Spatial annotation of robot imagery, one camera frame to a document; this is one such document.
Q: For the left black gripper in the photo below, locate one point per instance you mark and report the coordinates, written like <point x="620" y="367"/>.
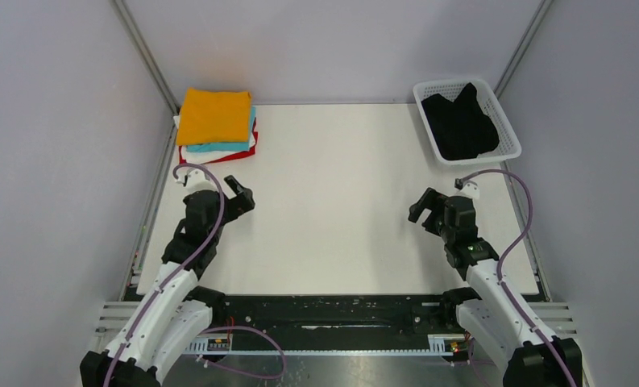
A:
<point x="238" y="204"/>

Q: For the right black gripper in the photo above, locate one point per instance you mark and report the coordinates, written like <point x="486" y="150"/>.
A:
<point x="430" y="199"/>

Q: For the yellow t-shirt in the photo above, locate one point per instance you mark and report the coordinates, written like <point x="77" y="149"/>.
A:
<point x="214" y="117"/>

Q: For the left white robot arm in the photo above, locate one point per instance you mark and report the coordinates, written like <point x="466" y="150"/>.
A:
<point x="171" y="315"/>

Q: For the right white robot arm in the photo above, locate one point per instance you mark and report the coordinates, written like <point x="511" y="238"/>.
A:
<point x="524" y="348"/>

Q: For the folded teal t-shirt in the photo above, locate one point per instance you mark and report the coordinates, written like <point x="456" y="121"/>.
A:
<point x="229" y="146"/>

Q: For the folded white t-shirt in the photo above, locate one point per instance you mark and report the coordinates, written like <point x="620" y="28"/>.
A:
<point x="201" y="156"/>

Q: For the folded red t-shirt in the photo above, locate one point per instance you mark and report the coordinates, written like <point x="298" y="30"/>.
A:
<point x="244" y="153"/>

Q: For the black t-shirt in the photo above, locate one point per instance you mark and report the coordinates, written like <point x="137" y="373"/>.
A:
<point x="460" y="127"/>

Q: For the white plastic basket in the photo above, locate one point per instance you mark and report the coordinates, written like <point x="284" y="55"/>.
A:
<point x="508" y="147"/>

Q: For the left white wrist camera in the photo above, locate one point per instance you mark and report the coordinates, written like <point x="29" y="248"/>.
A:
<point x="193" y="180"/>

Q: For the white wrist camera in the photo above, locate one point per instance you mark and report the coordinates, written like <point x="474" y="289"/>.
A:
<point x="467" y="188"/>
<point x="193" y="180"/>

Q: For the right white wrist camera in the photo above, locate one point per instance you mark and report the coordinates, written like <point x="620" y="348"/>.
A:
<point x="467" y="188"/>

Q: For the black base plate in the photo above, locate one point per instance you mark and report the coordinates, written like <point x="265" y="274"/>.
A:
<point x="337" y="323"/>

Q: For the slotted cable duct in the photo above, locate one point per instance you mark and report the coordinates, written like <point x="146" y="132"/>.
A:
<point x="433" y="346"/>

